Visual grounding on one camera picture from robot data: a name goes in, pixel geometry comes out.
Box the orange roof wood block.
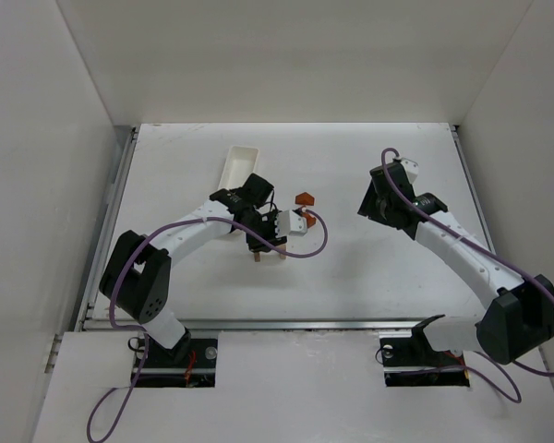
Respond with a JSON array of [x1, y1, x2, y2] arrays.
[[295, 192, 315, 206]]

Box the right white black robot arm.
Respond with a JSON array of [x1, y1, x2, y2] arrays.
[[358, 159, 554, 365]]

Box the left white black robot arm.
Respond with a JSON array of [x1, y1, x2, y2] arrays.
[[114, 174, 286, 363]]

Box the front aluminium rail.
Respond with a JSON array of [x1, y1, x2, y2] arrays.
[[76, 316, 426, 332]]

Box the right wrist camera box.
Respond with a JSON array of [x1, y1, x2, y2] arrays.
[[394, 157, 419, 185]]

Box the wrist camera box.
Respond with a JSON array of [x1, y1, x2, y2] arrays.
[[275, 210, 307, 237], [394, 157, 419, 185]]

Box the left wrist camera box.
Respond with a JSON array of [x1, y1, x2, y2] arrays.
[[275, 210, 307, 237]]

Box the long light wood block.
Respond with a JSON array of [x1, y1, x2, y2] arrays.
[[251, 244, 286, 254]]

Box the orange arch wood block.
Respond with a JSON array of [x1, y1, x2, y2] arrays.
[[304, 213, 317, 228]]

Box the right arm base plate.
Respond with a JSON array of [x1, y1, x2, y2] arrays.
[[376, 334, 470, 388]]

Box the white plastic tray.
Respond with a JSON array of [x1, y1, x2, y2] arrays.
[[218, 146, 259, 189]]

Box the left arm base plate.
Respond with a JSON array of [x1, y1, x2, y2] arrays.
[[135, 337, 218, 389]]

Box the left aluminium rail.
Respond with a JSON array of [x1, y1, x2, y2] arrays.
[[67, 125, 140, 331]]

